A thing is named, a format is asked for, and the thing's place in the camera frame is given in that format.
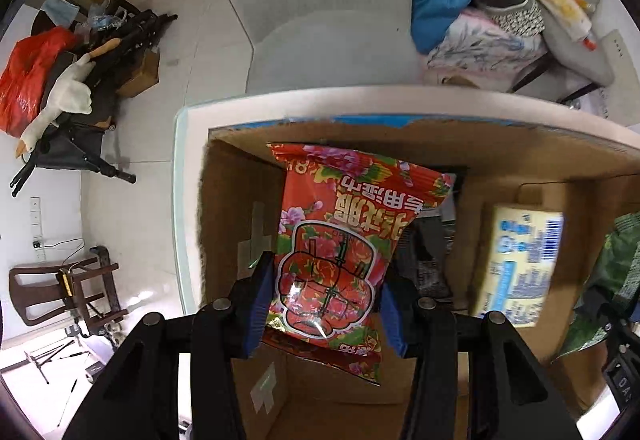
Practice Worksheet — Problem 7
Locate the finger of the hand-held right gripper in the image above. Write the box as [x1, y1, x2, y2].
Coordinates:
[581, 287, 626, 338]

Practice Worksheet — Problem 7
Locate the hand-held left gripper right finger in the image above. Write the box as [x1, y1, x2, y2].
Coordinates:
[381, 265, 584, 440]

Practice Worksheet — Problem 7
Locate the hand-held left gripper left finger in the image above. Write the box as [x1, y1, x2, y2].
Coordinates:
[64, 252, 275, 440]

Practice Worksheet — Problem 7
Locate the green packet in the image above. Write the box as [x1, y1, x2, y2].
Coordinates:
[550, 212, 640, 364]

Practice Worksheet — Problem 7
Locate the red floral snack packet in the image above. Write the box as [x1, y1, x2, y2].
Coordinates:
[260, 143, 457, 387]

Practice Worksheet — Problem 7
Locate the black packet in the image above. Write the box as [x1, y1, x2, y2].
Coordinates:
[395, 215, 459, 307]

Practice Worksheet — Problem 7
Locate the white and blue packet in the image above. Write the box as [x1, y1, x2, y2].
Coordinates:
[472, 203, 565, 329]

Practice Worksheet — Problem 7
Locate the dark wooden chair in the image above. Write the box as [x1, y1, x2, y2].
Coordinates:
[8, 245, 127, 337]

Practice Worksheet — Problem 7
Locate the thin metal stand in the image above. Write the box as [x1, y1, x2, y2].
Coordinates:
[24, 337, 93, 385]

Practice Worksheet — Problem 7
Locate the white power strip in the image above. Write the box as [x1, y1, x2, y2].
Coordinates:
[29, 196, 47, 264]

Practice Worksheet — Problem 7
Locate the small brown cardboard box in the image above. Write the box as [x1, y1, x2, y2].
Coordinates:
[116, 49, 161, 98]

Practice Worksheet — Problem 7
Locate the white goose plush toy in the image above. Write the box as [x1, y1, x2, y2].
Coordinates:
[14, 39, 124, 159]

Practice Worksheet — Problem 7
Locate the black tripod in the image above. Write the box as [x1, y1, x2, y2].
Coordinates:
[9, 9, 179, 198]

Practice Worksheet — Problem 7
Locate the yellow and white cloth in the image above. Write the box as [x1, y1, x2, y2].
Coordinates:
[521, 0, 599, 50]

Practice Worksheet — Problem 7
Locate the black and white patterned cloth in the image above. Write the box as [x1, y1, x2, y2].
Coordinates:
[474, 0, 547, 35]

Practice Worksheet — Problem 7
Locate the blue cloth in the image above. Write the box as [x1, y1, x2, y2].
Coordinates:
[410, 0, 512, 55]

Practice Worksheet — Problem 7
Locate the red plastic bag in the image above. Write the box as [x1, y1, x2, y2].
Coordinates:
[0, 27, 82, 137]

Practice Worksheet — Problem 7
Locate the blue face mask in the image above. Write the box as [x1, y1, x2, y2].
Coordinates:
[40, 0, 81, 28]

